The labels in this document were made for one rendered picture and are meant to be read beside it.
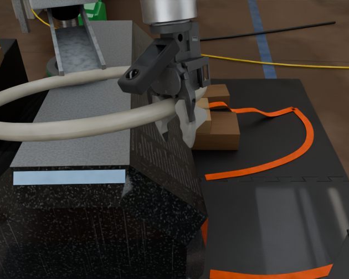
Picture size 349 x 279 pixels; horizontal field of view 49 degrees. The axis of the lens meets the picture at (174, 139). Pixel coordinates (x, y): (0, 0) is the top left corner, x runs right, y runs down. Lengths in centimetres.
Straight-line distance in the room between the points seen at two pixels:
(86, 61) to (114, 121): 57
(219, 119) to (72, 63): 147
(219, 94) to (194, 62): 208
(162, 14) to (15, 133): 30
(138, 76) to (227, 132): 179
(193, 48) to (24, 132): 31
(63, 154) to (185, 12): 69
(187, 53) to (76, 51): 60
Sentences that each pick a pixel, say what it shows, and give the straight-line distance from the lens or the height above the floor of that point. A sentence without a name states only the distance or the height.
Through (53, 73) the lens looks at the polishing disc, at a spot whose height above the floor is 89.
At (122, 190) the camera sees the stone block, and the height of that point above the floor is 79.
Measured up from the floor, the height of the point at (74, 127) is 124.
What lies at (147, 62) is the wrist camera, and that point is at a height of 131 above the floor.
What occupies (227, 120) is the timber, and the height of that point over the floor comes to 14.
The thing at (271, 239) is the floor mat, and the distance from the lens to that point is 201.
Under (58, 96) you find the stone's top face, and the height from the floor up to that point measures 84.
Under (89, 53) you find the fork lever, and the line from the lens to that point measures 120.
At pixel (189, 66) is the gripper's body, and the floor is 129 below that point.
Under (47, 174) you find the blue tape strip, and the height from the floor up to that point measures 83.
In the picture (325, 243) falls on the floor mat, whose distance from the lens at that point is 208.
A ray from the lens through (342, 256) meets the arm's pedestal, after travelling 115.
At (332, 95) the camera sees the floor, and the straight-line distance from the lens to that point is 318.
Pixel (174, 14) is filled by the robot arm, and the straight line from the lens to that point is 62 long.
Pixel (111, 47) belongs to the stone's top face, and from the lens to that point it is 175.
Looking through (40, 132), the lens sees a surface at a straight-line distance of 63.
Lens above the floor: 160
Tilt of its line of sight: 40 degrees down
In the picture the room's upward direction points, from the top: straight up
